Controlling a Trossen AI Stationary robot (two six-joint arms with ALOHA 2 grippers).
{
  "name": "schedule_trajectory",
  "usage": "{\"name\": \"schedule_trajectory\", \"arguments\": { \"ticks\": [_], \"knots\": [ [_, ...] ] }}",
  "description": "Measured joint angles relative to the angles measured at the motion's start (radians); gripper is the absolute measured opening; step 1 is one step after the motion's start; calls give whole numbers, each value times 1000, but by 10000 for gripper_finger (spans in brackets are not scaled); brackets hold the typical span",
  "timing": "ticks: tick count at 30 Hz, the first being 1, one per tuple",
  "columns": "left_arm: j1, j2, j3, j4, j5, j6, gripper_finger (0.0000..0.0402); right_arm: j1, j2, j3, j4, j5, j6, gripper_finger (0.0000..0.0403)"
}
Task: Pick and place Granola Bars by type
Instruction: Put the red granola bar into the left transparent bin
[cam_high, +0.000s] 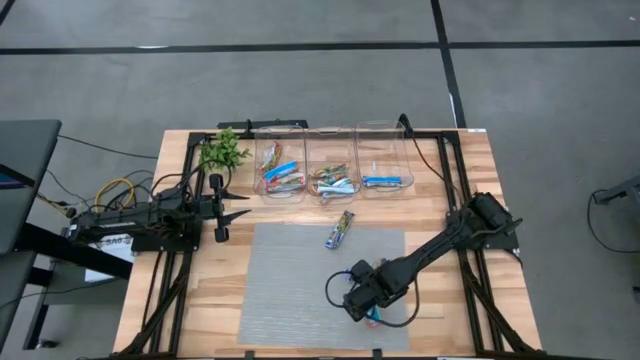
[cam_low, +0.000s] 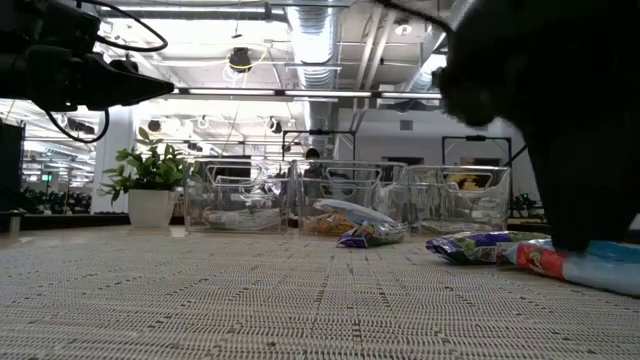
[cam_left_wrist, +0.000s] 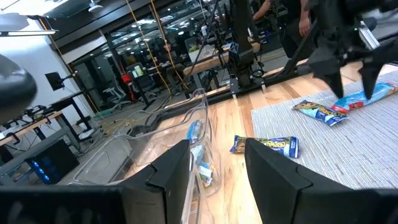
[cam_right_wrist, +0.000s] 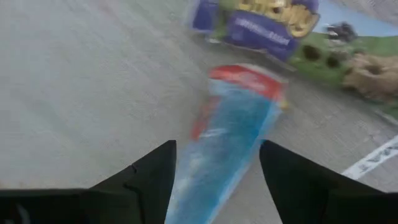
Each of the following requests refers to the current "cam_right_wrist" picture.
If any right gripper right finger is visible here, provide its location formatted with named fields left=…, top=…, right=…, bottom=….
left=259, top=139, right=398, bottom=224

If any green purple chewy bar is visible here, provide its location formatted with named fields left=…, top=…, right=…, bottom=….
left=189, top=0, right=398, bottom=121

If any blue bar with red end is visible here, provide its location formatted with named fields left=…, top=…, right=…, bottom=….
left=164, top=63, right=289, bottom=224

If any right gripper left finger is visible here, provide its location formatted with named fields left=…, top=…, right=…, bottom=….
left=0, top=139, right=177, bottom=224

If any thin white printed strip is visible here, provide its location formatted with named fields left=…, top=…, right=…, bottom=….
left=341, top=135, right=398, bottom=180

